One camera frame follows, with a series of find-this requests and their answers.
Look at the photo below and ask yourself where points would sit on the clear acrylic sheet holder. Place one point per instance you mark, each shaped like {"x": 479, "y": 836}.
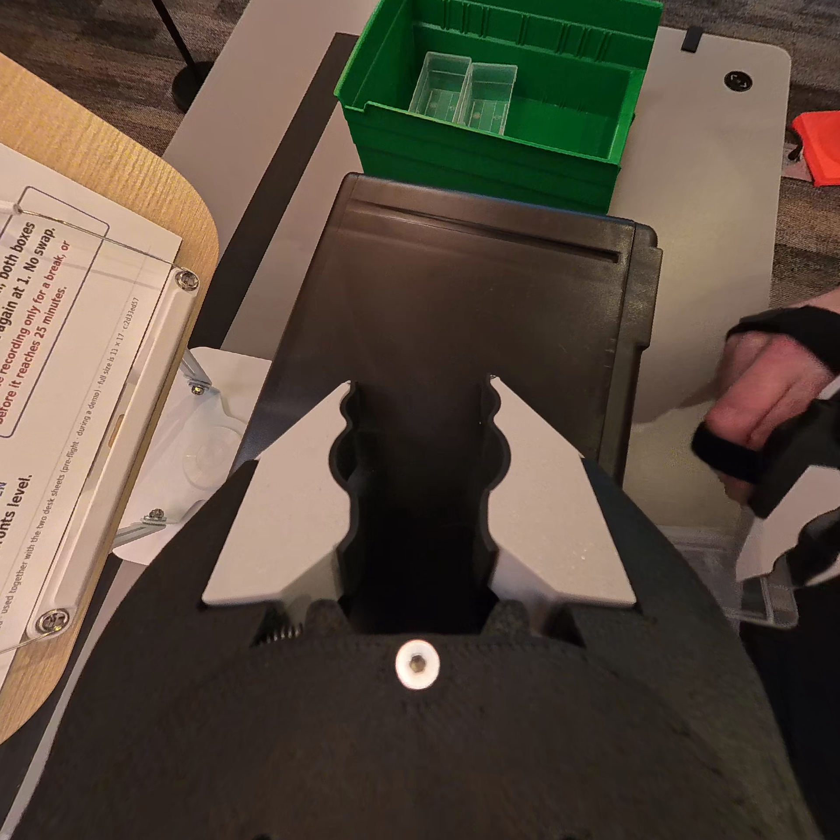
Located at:
{"x": 124, "y": 423}

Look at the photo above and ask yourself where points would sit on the person's right hand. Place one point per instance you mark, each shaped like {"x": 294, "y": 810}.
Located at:
{"x": 768, "y": 387}

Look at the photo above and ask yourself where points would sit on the black pole stand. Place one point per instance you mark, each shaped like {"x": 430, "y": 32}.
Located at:
{"x": 190, "y": 85}

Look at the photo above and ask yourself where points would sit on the light wooden board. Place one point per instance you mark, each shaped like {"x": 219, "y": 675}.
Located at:
{"x": 98, "y": 141}

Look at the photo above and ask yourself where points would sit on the orange fabric object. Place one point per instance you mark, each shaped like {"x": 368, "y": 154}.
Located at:
{"x": 820, "y": 148}

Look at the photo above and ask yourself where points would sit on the clear plastic drawer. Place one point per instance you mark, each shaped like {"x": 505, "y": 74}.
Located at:
{"x": 489, "y": 102}
{"x": 439, "y": 88}
{"x": 761, "y": 600}

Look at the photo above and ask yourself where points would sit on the green plastic bin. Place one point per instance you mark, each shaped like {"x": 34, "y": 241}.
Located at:
{"x": 485, "y": 170}

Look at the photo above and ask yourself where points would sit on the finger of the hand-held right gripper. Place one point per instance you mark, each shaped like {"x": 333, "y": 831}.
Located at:
{"x": 781, "y": 525}
{"x": 820, "y": 551}

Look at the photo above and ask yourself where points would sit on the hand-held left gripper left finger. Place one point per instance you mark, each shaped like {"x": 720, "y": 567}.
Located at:
{"x": 279, "y": 512}

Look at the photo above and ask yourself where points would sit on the black drawer cabinet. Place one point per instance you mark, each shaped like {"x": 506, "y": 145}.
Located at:
{"x": 459, "y": 295}

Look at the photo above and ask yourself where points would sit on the small metal bracket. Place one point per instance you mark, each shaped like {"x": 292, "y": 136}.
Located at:
{"x": 195, "y": 372}
{"x": 141, "y": 525}

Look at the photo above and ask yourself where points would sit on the small black clip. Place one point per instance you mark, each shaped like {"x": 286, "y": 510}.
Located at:
{"x": 692, "y": 39}

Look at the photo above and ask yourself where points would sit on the white printed instruction sheet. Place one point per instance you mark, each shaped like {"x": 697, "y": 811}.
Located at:
{"x": 39, "y": 167}

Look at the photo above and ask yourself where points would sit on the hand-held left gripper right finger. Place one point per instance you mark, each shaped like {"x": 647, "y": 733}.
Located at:
{"x": 558, "y": 525}

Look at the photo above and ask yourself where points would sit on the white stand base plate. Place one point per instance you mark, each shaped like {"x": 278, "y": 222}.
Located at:
{"x": 216, "y": 375}

